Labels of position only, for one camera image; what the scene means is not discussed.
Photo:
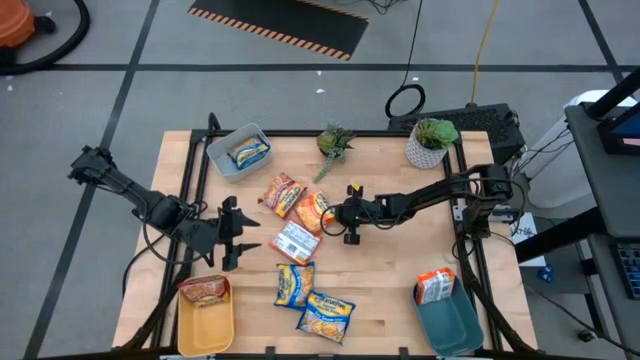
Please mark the grey plastic bin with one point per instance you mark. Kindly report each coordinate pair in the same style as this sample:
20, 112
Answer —
220, 160

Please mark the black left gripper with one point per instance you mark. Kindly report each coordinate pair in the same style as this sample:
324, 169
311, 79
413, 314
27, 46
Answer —
220, 235

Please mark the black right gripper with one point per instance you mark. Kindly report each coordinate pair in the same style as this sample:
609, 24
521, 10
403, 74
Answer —
357, 212

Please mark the small loose succulent plant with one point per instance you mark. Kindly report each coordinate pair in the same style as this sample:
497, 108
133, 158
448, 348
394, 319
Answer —
332, 142

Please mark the blue yellow Maruchan noodle pack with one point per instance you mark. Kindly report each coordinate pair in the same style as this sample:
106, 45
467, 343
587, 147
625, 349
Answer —
294, 286
248, 152
325, 317

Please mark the black caster wheel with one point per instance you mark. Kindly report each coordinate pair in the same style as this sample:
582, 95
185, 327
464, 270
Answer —
586, 335

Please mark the black monitor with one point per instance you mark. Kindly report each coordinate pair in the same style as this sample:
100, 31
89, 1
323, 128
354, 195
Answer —
625, 132

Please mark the black computer case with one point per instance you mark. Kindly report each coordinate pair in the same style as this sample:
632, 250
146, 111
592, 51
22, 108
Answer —
480, 120

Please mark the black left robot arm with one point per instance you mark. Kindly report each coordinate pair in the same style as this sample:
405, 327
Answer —
155, 207

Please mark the silver metal bracket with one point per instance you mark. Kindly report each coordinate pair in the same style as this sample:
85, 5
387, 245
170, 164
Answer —
457, 214

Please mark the succulent in white patterned pot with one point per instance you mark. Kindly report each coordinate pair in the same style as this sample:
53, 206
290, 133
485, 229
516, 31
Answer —
425, 152

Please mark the orange vacuum cleaner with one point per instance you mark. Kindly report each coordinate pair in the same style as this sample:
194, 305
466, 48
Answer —
15, 22

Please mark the small blue tag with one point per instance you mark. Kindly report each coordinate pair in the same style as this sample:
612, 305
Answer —
546, 274

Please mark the teal plastic bin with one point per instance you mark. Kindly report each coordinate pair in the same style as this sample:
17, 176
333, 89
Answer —
450, 330

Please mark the yellow gripper tag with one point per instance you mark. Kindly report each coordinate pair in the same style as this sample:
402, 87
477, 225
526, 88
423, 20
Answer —
356, 188

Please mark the red Maruchan noodle pack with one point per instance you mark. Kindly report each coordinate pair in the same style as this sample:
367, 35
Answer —
205, 291
282, 196

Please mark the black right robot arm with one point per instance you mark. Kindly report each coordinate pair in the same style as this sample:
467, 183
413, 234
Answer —
425, 197

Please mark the grey equipment cart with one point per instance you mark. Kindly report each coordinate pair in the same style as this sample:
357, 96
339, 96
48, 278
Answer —
610, 190

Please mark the white paper sheet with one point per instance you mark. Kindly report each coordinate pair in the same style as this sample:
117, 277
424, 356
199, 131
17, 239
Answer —
530, 250

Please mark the yellow plastic bin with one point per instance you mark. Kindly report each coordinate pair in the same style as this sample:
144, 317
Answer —
205, 330

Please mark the black hazard-striped floor mat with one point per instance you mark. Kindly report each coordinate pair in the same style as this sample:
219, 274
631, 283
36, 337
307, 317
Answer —
280, 20

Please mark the orange Maruchan noodle pack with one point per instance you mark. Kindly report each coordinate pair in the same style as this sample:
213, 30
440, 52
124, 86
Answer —
435, 286
310, 212
296, 242

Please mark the black keyboard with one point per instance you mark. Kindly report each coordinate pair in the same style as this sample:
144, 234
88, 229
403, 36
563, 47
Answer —
631, 270

